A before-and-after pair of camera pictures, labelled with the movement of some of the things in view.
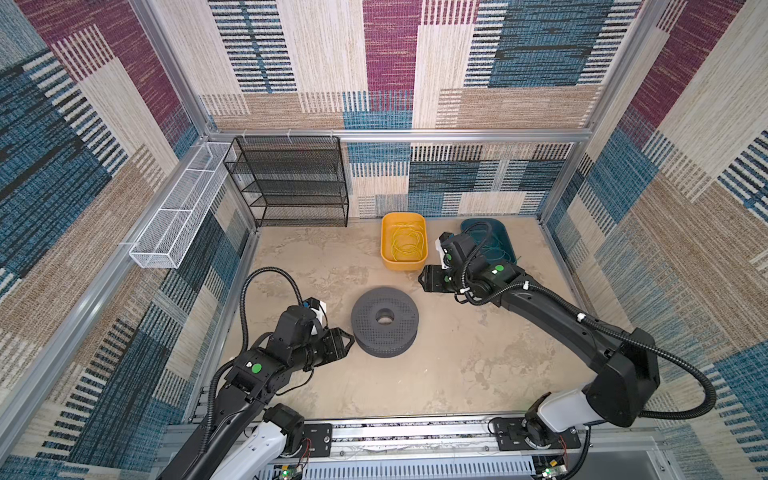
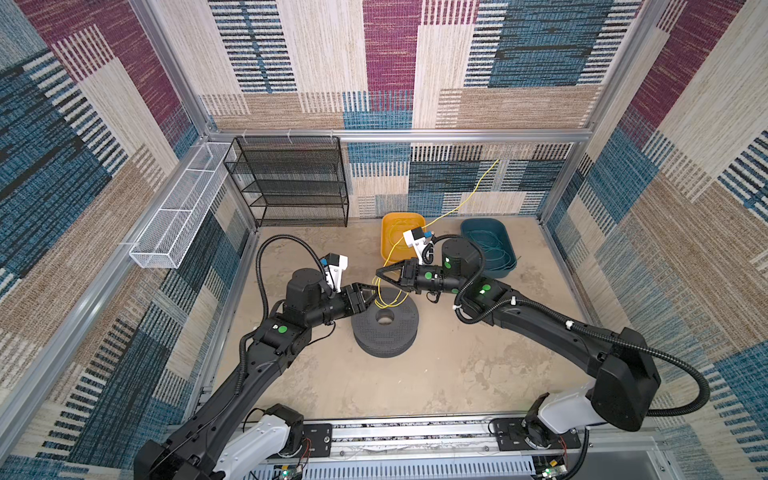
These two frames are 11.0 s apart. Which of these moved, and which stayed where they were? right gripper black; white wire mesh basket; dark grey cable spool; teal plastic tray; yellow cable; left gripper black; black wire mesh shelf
Moved: yellow cable; right gripper black; left gripper black
Stayed: black wire mesh shelf; teal plastic tray; white wire mesh basket; dark grey cable spool
